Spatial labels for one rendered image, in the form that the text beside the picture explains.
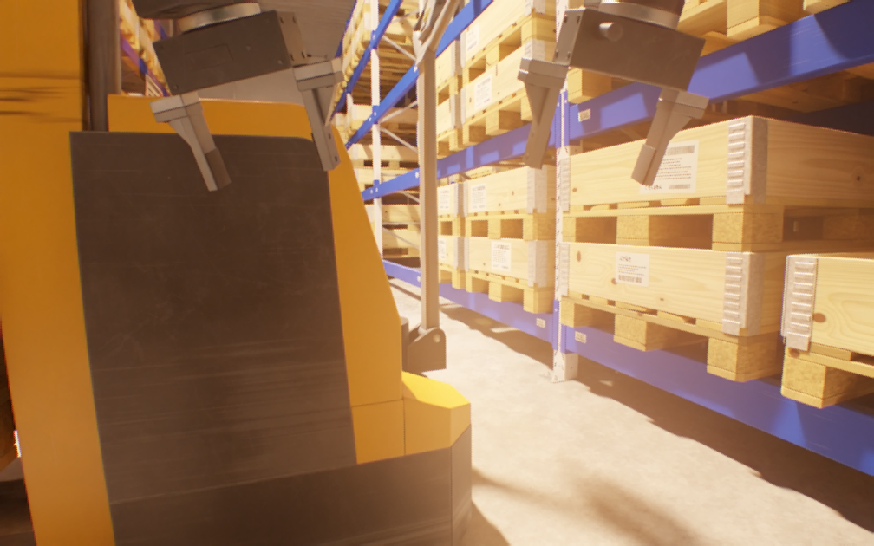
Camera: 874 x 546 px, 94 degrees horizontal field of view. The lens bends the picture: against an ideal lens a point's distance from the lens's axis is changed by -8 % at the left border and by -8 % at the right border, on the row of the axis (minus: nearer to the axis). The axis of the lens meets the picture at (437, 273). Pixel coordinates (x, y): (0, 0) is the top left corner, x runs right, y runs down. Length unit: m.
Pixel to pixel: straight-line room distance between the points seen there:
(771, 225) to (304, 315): 1.16
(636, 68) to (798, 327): 0.91
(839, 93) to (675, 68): 1.99
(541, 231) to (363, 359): 1.43
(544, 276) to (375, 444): 1.42
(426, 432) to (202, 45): 0.69
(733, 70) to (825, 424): 0.93
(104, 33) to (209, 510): 0.78
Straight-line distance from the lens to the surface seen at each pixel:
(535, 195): 2.06
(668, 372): 1.63
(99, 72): 0.88
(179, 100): 0.53
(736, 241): 1.34
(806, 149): 1.54
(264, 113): 0.77
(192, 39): 0.50
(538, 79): 0.46
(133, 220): 0.77
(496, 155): 2.55
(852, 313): 1.23
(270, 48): 0.46
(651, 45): 0.49
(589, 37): 0.46
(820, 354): 1.27
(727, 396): 1.51
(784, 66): 1.42
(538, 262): 2.07
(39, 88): 0.89
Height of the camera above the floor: 0.69
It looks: 6 degrees down
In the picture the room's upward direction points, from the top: 1 degrees counter-clockwise
